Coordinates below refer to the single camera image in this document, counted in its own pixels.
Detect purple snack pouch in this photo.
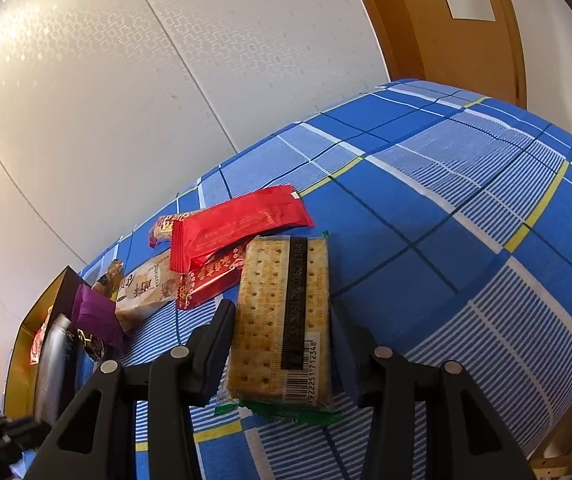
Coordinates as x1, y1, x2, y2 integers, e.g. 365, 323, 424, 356
71, 284, 126, 351

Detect beige pastry packet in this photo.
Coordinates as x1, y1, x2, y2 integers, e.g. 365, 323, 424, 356
115, 250, 179, 332

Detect clear cracker pack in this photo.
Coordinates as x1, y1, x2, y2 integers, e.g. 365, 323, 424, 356
215, 235, 342, 427

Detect dark red patterned snack bar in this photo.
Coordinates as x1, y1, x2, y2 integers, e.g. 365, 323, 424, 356
175, 242, 248, 310

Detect long biscuit bar red ends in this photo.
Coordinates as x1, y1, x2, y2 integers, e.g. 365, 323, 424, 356
148, 211, 196, 248

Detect red snack packet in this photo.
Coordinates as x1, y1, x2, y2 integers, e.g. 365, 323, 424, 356
170, 184, 314, 274

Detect brown black snack bag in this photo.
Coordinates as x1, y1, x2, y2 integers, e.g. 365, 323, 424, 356
74, 259, 123, 362

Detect red white candy packet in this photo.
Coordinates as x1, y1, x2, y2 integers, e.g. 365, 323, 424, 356
29, 307, 53, 366

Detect gold rectangular tin tray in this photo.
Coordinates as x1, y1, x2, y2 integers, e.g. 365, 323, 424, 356
3, 266, 84, 426

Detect blue plaid tablecloth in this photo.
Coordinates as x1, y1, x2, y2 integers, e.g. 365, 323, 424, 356
7, 78, 572, 480

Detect wooden door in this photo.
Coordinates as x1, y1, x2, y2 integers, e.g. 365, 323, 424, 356
362, 0, 526, 108

